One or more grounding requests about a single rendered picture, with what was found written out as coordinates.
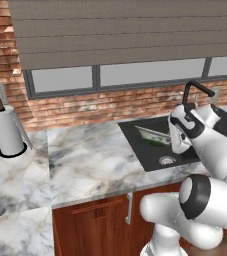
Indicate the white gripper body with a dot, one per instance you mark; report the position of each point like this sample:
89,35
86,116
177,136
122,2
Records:
179,141

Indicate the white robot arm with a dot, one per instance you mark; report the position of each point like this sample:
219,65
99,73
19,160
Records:
215,150

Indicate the round metal sink drain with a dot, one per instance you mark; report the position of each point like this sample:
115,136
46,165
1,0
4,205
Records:
167,160

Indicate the black sink basin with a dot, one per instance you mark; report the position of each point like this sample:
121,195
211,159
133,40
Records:
141,151

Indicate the green leftover food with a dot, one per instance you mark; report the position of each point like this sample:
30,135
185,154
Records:
155,143

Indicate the black tap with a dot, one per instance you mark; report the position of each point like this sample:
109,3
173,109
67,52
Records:
194,84

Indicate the brown wooden cupboard door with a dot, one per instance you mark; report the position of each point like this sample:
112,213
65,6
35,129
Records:
144,194
91,226

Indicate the grey framed window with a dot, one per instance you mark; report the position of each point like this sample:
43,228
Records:
96,77

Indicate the grey window blind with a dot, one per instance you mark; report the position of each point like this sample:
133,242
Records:
118,30

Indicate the black paper towel holder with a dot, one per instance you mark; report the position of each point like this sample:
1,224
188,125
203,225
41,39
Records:
12,154

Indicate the white paper towel roll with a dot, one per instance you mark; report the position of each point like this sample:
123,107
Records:
6,131

